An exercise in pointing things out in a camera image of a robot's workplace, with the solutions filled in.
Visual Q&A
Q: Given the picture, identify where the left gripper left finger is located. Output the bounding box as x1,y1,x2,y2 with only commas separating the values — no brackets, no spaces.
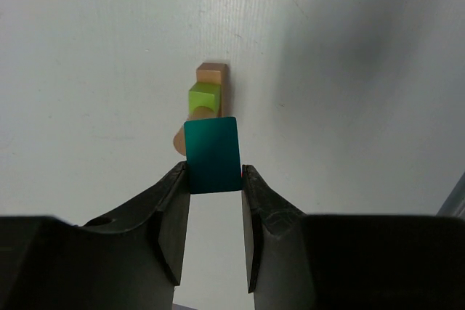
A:
1,162,190,309

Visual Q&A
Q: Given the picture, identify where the natural wooden arch block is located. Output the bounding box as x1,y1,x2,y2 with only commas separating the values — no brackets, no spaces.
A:
173,106,217,156

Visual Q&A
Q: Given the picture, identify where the teal wooden triangle block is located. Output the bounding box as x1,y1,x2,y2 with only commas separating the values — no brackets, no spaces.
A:
184,117,242,195

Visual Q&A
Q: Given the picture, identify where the long natural wooden block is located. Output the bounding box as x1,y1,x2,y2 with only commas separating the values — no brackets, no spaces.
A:
196,62,232,117

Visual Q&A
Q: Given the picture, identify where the aluminium table frame rail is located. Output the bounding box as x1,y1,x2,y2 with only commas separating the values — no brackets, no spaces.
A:
437,174,465,220

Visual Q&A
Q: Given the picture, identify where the green wooden cube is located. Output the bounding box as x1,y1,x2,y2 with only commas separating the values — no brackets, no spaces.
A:
188,82,222,121

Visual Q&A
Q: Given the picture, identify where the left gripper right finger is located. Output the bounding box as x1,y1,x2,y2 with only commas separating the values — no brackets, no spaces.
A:
242,165,464,309

